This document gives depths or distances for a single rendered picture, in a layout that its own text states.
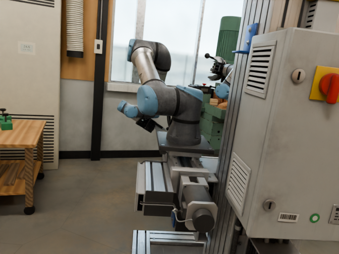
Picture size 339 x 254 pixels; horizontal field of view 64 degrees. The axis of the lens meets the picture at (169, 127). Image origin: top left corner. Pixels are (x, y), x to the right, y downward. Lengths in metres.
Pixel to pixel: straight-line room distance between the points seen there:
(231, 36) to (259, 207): 1.39
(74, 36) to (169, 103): 1.83
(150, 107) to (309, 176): 0.60
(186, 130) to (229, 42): 0.94
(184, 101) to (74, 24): 1.85
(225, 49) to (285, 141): 1.33
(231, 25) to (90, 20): 1.53
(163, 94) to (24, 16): 1.83
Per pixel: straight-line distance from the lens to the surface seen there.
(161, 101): 1.04
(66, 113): 3.00
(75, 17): 2.76
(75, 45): 2.75
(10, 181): 2.23
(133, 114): 1.60
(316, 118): 0.65
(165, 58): 1.43
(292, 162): 0.65
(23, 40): 2.65
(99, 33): 2.85
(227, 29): 1.90
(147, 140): 3.21
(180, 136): 1.09
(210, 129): 1.75
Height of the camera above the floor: 1.14
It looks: 13 degrees down
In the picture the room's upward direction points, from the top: 7 degrees clockwise
